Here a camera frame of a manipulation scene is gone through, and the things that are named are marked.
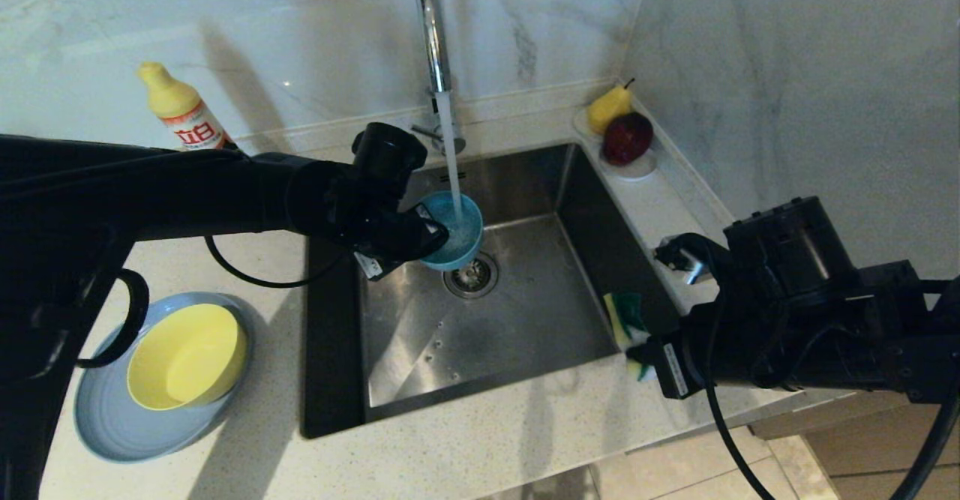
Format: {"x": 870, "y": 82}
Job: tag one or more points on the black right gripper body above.
{"x": 712, "y": 357}

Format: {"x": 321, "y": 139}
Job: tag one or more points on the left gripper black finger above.
{"x": 429, "y": 236}

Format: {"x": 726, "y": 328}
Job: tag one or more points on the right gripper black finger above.
{"x": 646, "y": 354}

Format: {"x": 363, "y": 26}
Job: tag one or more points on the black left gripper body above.
{"x": 352, "y": 215}

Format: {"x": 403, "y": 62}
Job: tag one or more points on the teal bowl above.
{"x": 459, "y": 239}

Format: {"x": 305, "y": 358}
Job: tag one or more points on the green and yellow sponge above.
{"x": 626, "y": 312}

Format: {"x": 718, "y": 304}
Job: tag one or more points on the yellow dish soap bottle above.
{"x": 184, "y": 114}

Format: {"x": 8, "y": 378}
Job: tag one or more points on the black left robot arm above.
{"x": 150, "y": 193}

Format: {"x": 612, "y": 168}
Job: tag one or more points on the metal sink drain strainer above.
{"x": 476, "y": 281}

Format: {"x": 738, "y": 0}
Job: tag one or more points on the stainless steel sink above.
{"x": 540, "y": 320}

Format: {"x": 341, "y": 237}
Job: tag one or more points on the running water stream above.
{"x": 448, "y": 148}

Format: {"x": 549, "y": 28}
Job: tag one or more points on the light wood cabinet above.
{"x": 885, "y": 447}

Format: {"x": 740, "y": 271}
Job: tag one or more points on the chrome kitchen faucet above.
{"x": 435, "y": 35}

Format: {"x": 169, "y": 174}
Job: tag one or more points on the yellow pear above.
{"x": 604, "y": 110}

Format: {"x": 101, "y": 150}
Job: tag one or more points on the dark red apple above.
{"x": 626, "y": 139}

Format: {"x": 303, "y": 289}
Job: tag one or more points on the yellow bowl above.
{"x": 187, "y": 357}

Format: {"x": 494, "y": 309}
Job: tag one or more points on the grey-blue plate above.
{"x": 97, "y": 417}

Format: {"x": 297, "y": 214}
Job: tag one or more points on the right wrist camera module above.
{"x": 682, "y": 256}

